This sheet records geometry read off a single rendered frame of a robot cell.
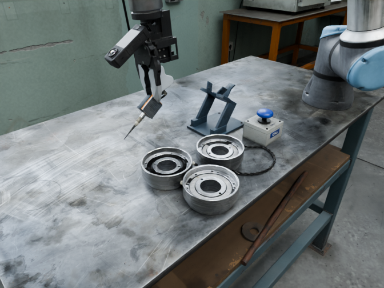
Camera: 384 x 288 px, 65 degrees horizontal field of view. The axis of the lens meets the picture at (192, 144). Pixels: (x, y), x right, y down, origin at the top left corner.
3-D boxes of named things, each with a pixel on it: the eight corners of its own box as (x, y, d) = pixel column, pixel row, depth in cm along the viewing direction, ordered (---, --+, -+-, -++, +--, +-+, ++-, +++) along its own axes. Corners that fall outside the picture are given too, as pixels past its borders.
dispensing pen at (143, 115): (115, 132, 76) (156, 82, 79) (126, 142, 79) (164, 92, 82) (120, 135, 74) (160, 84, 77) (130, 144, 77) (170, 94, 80)
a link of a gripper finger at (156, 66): (164, 85, 72) (157, 47, 68) (159, 87, 71) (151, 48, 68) (154, 83, 76) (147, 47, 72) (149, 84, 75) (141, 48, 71)
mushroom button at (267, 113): (264, 134, 74) (267, 115, 71) (251, 128, 76) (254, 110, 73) (274, 128, 76) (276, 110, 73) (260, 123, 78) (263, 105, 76)
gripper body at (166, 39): (179, 62, 74) (174, 8, 68) (150, 70, 70) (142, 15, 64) (162, 56, 80) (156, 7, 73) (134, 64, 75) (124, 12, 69)
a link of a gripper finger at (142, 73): (166, 94, 82) (164, 61, 76) (147, 100, 79) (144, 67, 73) (159, 90, 84) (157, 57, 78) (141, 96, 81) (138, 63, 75)
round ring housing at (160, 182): (149, 198, 58) (147, 181, 55) (137, 167, 66) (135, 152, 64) (200, 185, 61) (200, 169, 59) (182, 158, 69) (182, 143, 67)
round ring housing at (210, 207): (243, 187, 60) (245, 171, 58) (228, 224, 52) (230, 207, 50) (194, 175, 64) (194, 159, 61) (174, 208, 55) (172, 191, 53)
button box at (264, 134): (265, 147, 73) (268, 129, 71) (242, 136, 77) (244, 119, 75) (283, 135, 78) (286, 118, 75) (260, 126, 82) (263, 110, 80)
